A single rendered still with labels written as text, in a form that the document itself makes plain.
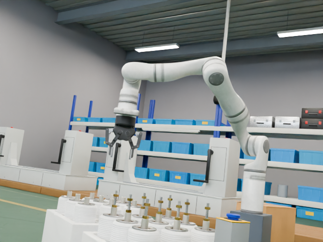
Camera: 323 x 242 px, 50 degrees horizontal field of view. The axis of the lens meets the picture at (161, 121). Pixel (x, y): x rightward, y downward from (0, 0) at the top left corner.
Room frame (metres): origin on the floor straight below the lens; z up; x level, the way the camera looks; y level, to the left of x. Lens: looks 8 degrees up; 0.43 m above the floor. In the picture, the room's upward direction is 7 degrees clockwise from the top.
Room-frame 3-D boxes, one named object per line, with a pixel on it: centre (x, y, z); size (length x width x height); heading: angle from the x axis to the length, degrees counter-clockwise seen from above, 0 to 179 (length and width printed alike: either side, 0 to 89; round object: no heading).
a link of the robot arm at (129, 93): (1.31, 0.13, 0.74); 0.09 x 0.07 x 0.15; 176
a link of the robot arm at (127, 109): (1.28, 0.13, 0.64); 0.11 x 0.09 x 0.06; 6
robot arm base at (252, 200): (1.52, -0.43, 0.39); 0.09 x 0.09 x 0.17; 57
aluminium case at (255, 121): (5.81, -1.73, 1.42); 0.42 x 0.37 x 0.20; 145
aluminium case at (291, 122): (5.59, -2.06, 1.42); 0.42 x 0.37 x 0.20; 150
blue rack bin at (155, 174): (6.83, -0.17, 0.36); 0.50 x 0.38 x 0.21; 148
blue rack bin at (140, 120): (7.07, 0.19, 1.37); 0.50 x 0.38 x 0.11; 147
